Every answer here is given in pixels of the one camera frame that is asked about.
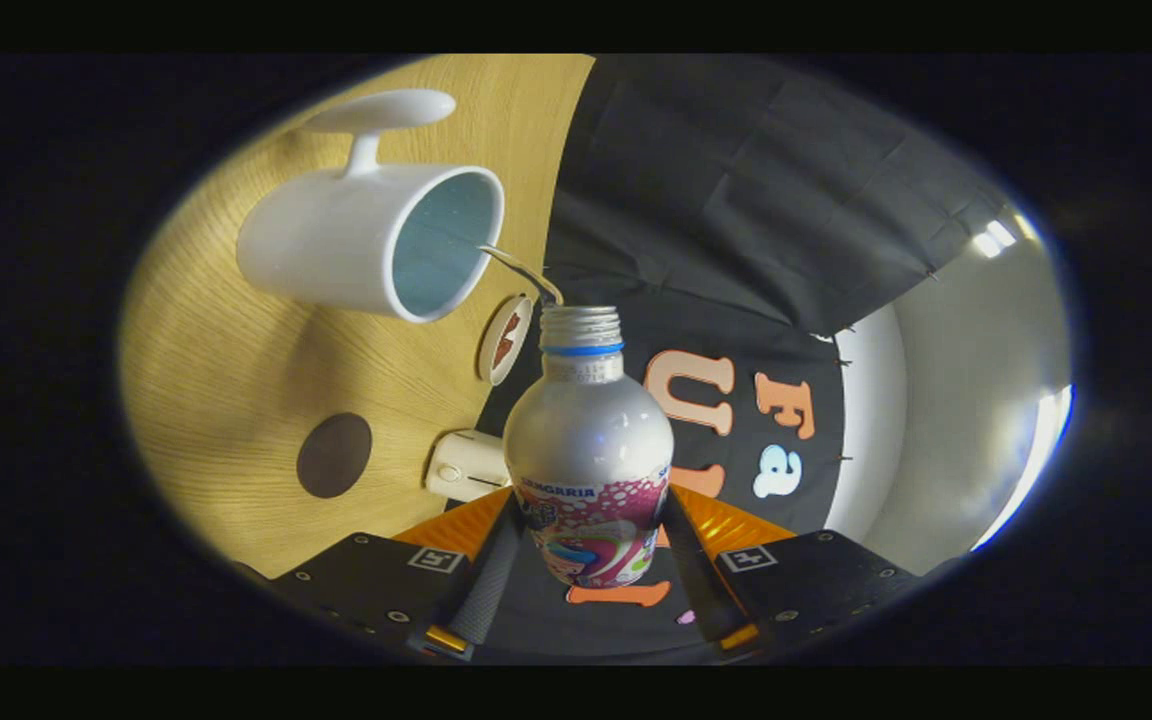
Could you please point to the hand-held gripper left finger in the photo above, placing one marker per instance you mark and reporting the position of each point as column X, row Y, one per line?
column 491, row 580

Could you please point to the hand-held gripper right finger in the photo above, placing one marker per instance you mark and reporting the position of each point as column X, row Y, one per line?
column 701, row 590

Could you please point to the silver bottle with colourful label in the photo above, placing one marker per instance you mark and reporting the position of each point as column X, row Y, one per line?
column 586, row 440

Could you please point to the dark round coaster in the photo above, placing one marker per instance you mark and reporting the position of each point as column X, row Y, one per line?
column 334, row 456

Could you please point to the clear juice stream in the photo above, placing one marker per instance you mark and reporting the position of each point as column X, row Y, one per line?
column 521, row 268

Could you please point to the white cup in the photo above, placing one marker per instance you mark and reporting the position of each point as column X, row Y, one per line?
column 326, row 240

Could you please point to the white toaster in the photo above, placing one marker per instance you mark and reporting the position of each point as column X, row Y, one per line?
column 466, row 465

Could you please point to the white plate with food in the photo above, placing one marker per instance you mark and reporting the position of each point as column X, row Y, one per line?
column 506, row 340

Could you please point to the wooden table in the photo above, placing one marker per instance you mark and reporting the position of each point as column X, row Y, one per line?
column 226, row 400

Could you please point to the small ceiling light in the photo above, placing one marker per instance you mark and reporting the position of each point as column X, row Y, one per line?
column 994, row 238

